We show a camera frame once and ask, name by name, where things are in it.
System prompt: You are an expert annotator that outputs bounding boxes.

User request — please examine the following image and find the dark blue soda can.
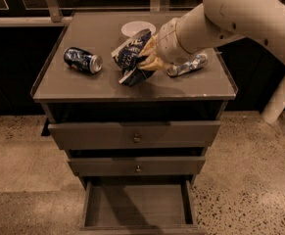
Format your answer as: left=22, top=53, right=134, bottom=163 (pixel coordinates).
left=64, top=47, right=103, bottom=74

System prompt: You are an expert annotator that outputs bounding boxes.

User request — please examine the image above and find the grey top drawer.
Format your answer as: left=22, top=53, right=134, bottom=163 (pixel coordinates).
left=49, top=120, right=220, bottom=150

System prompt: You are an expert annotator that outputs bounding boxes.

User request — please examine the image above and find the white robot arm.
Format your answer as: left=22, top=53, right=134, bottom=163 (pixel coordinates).
left=138, top=0, right=285, bottom=71

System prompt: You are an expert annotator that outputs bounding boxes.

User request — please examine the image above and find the grey bottom drawer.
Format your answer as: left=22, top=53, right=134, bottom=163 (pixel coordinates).
left=75, top=178, right=206, bottom=235

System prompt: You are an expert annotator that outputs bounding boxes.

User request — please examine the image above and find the grey drawer cabinet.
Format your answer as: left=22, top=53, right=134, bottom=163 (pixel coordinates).
left=29, top=10, right=239, bottom=235

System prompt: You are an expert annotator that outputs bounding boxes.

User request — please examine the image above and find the silver blue crushed can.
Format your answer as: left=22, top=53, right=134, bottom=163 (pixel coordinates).
left=166, top=52, right=208, bottom=77

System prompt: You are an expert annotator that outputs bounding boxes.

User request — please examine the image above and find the brass middle drawer knob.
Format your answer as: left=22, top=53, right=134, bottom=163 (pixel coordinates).
left=135, top=165, right=142, bottom=173

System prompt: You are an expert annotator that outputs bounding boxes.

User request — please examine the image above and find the metal railing frame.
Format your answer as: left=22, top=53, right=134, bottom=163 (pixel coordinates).
left=0, top=0, right=285, bottom=28

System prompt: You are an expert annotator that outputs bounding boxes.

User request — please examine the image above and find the grey drawer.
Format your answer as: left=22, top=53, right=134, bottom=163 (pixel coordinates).
left=49, top=120, right=220, bottom=150
left=69, top=157, right=205, bottom=176
left=75, top=178, right=206, bottom=235

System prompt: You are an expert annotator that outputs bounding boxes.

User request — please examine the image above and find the white ceramic bowl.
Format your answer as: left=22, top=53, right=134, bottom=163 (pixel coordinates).
left=121, top=21, right=156, bottom=37

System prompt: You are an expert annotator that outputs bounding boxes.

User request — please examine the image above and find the blue chip bag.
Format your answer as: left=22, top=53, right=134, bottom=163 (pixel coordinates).
left=112, top=29, right=154, bottom=87

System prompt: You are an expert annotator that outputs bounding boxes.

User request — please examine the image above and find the brass top drawer knob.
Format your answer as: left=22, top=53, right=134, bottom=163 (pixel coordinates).
left=133, top=133, right=141, bottom=143

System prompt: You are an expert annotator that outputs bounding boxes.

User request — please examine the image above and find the brass drawer knob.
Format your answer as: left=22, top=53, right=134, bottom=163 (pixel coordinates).
left=135, top=165, right=142, bottom=173
left=133, top=133, right=141, bottom=143

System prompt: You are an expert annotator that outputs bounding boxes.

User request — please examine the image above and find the white diagonal post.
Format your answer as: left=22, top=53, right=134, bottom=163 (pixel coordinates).
left=261, top=76, right=285, bottom=123

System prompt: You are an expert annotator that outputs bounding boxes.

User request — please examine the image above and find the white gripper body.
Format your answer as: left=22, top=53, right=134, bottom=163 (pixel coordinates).
left=156, top=18, right=191, bottom=65

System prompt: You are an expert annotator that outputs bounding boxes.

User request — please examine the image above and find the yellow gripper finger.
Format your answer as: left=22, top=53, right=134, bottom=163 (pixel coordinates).
left=139, top=35, right=158, bottom=57
left=137, top=57, right=171, bottom=71

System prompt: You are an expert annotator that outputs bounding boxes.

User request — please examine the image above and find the grey middle drawer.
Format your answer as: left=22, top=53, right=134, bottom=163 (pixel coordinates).
left=69, top=157, right=205, bottom=176

